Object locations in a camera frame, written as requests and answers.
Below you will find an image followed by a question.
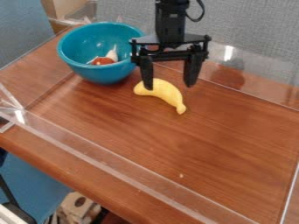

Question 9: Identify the wooden block with hole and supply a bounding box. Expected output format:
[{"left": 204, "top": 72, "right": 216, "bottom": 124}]
[{"left": 57, "top": 192, "right": 101, "bottom": 224}]

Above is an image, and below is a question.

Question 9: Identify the cardboard box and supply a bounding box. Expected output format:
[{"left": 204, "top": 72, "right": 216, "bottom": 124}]
[{"left": 41, "top": 0, "right": 97, "bottom": 34}]

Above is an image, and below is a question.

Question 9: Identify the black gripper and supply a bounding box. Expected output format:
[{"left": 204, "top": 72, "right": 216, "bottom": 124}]
[{"left": 129, "top": 0, "right": 211, "bottom": 90}]

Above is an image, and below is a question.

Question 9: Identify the black cable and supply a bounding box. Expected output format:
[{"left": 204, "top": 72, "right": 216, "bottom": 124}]
[{"left": 184, "top": 0, "right": 205, "bottom": 23}]

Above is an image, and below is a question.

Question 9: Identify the clear acrylic barrier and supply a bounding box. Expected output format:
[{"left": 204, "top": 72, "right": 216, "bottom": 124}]
[{"left": 0, "top": 42, "right": 299, "bottom": 224}]

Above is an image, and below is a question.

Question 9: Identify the blue bowl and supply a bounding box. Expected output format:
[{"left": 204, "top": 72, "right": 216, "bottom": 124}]
[{"left": 57, "top": 22, "right": 144, "bottom": 85}]

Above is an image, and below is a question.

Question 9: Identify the red and white toy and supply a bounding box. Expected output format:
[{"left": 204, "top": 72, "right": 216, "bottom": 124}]
[{"left": 88, "top": 47, "right": 117, "bottom": 66}]

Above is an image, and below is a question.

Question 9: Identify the yellow toy banana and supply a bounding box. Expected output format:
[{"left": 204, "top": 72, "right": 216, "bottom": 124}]
[{"left": 133, "top": 78, "right": 187, "bottom": 115}]

